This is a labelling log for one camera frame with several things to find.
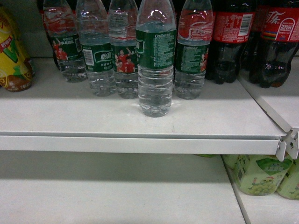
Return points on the clear water bottle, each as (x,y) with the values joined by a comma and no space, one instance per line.
(156,34)

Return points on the water bottle red players label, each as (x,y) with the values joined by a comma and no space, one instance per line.
(122,15)

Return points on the white metal shelf board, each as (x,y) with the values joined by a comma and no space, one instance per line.
(54,115)

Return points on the water bottle right back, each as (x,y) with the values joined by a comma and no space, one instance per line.
(195,29)

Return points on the water bottle barcode label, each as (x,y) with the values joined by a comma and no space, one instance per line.
(92,24)

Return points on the cola bottle right shelf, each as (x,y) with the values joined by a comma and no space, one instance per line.
(277,45)

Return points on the water bottle far left back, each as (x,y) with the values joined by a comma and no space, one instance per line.
(62,29)

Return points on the white right shelf board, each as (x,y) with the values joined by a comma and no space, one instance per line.
(282,106)

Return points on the green grape drink bottle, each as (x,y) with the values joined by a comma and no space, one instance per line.
(260,175)

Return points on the cola bottle red label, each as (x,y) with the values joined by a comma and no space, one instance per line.
(232,26)

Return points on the yellow lemon tea bottle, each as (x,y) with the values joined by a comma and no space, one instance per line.
(15,64)

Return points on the green drink bottle right edge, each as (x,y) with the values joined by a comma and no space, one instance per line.
(289,186)

